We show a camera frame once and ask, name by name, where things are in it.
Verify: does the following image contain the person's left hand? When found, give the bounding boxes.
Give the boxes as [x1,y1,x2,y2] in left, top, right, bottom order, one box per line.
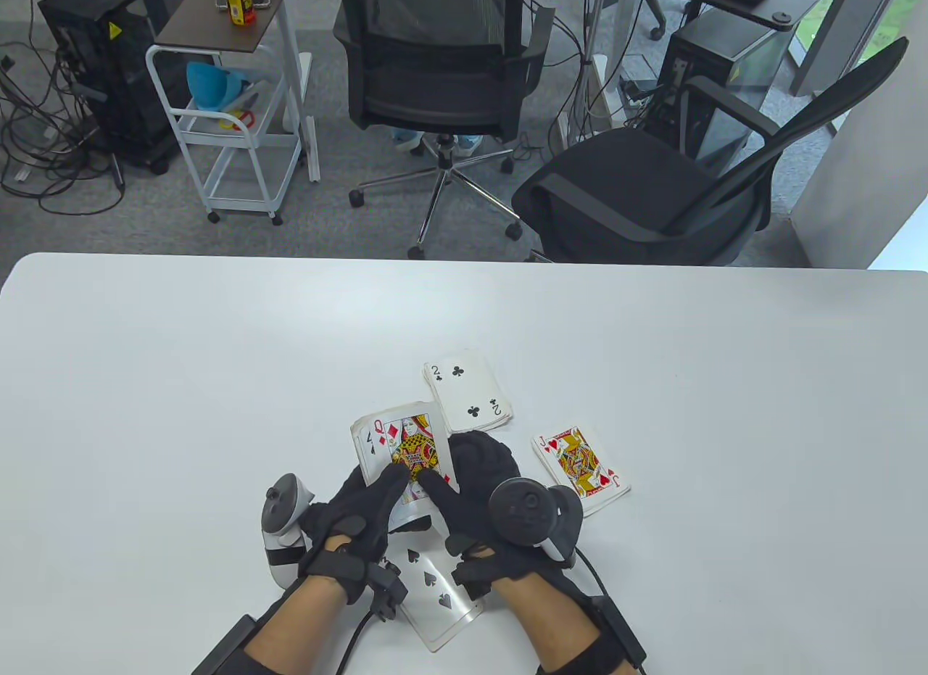
[299,463,436,607]

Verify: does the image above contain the person's right hand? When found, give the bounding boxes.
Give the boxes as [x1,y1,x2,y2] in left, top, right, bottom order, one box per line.
[419,431,592,602]

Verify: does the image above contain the stack of red-backed playing cards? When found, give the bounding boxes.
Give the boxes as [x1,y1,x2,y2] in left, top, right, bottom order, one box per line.
[350,402,459,534]

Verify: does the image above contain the pile of face-up clubs cards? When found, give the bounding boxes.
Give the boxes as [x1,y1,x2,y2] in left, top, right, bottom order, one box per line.
[423,349,514,438]

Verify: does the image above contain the hearts face playing card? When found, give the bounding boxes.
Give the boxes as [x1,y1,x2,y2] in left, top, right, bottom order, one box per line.
[531,425,631,518]

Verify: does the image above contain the black spades playing card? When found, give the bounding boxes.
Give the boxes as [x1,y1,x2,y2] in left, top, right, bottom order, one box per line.
[395,541,485,653]

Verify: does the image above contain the person's right forearm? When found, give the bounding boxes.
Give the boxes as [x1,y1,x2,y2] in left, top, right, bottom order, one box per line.
[497,570,602,675]

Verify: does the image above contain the person's left forearm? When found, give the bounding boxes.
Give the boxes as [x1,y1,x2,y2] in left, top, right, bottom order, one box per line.
[243,577,349,675]

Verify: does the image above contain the grey left hand controller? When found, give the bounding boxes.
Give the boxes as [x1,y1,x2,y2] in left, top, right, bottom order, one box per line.
[261,473,316,587]

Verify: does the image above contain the black padded office chair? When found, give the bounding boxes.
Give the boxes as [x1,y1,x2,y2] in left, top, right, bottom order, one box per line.
[511,37,911,266]

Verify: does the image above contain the black mesh back office chair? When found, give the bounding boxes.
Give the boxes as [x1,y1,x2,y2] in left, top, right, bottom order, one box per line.
[333,0,555,261]

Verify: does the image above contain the blue plastic bowl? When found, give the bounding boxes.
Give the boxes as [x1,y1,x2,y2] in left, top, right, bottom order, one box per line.
[186,61,256,114]

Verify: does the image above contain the black chair base with casters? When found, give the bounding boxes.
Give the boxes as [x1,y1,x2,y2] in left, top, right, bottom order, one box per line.
[642,0,704,42]

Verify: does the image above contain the black computer tower yellow sticker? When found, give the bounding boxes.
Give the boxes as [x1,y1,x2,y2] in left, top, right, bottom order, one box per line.
[38,0,198,174]

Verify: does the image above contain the black glass side computer tower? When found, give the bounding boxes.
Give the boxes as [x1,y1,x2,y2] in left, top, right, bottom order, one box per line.
[642,12,796,177]

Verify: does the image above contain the brown top white side table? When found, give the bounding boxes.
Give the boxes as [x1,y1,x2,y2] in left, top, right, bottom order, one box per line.
[154,0,321,184]

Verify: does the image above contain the dark office desk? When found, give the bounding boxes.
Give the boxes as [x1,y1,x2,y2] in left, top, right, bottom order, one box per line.
[642,0,825,29]

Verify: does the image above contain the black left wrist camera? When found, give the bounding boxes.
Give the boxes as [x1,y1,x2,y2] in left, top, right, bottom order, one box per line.
[366,563,409,621]

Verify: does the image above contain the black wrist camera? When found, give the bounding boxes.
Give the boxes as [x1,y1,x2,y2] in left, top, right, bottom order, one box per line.
[366,563,409,621]
[451,559,497,603]

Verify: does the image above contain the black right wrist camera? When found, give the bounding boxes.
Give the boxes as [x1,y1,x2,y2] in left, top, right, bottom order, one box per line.
[451,559,497,603]

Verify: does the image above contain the black left glove cable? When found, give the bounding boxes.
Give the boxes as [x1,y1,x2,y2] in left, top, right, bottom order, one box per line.
[335,616,378,675]

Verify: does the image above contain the black glove cable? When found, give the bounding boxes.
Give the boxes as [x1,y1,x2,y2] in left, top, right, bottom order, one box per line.
[335,616,378,675]
[573,548,610,603]

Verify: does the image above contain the black right glove cable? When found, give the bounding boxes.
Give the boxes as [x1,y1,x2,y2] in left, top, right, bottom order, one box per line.
[573,548,610,603]

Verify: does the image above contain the black left forearm strap pack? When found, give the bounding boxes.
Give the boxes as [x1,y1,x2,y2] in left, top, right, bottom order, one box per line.
[190,615,291,675]

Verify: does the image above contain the black forearm strap pack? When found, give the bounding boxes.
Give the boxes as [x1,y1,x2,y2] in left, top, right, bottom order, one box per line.
[536,595,647,675]
[190,615,291,675]

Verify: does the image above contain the black right forearm strap pack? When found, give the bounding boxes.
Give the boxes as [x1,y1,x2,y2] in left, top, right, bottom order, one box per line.
[536,595,647,675]

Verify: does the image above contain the white wire rolling cart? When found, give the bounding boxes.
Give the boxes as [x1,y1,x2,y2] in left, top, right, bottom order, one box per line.
[145,44,304,226]

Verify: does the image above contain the tangle of black floor cables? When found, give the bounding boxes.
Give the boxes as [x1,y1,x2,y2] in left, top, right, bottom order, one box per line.
[0,41,130,215]

